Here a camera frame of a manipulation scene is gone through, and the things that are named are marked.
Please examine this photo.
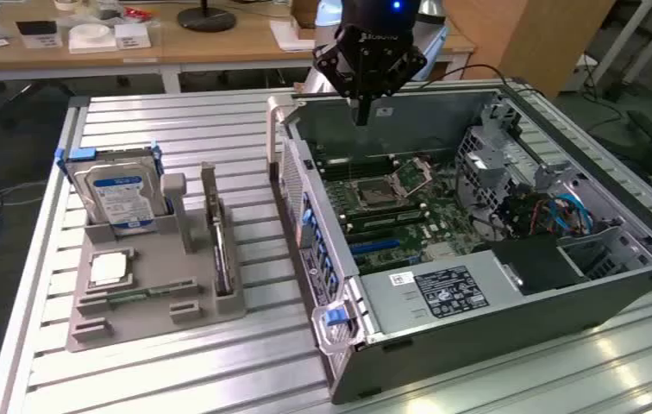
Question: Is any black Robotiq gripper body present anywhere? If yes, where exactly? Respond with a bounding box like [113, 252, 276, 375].
[335, 0, 423, 99]

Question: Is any graphics card with metal bracket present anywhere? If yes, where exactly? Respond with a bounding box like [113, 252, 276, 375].
[199, 161, 233, 298]

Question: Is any black expansion slot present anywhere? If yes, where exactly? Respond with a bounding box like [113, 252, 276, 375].
[348, 229, 397, 246]

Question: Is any blue expansion slot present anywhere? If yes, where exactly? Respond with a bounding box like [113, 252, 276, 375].
[349, 239, 404, 256]

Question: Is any white paper booklet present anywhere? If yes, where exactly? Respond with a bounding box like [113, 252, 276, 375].
[271, 19, 320, 53]

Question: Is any brown cardboard box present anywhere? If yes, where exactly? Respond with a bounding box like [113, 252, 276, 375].
[291, 0, 321, 29]

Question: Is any wooden desk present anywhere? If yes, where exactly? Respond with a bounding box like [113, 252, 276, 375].
[0, 0, 477, 84]

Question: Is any wooden cabinet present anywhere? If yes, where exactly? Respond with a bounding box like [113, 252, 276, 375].
[435, 0, 619, 98]

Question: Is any metal socket cover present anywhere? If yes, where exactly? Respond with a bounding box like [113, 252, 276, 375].
[392, 154, 439, 191]

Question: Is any black round lamp base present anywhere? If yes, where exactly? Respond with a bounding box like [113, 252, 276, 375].
[177, 0, 239, 34]

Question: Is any metal disk bay cage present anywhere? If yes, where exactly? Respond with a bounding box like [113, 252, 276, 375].
[455, 124, 528, 242]

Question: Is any CPU socket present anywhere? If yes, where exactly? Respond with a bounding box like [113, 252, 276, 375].
[355, 176, 404, 213]

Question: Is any installed RAM stick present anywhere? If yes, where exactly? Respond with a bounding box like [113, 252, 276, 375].
[344, 210, 428, 229]

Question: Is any small plain white box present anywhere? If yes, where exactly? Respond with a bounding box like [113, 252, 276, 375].
[113, 22, 153, 51]

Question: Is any green motherboard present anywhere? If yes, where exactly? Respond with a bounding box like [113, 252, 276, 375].
[315, 146, 498, 277]

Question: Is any white box with round dish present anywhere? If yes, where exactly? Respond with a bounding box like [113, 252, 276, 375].
[68, 23, 120, 55]

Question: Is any hard disk with blue rails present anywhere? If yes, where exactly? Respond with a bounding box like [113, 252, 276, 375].
[56, 146, 176, 238]

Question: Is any white box with black top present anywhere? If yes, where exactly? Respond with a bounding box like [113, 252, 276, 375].
[14, 20, 64, 50]

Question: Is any black chair base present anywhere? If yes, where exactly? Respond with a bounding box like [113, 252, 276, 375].
[0, 79, 78, 129]

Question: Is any grey power supply unit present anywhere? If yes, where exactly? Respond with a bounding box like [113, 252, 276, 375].
[360, 252, 528, 336]

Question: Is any blue case latch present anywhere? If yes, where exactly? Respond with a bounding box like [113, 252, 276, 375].
[324, 308, 355, 329]

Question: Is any silver CPU chip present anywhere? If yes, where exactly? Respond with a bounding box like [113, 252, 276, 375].
[89, 253, 132, 285]

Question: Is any green RAM stick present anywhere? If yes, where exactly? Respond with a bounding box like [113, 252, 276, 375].
[105, 286, 176, 304]

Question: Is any open grey PC case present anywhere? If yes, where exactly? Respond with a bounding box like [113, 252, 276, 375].
[265, 77, 652, 406]

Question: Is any grey plastic parts rack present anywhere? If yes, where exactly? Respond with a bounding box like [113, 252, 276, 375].
[65, 172, 248, 354]

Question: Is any black cable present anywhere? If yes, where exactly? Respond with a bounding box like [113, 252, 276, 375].
[423, 63, 536, 95]

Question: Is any red wire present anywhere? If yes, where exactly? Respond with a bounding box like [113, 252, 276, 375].
[531, 198, 554, 237]

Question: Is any blue wire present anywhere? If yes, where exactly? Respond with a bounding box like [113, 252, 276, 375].
[554, 195, 596, 237]

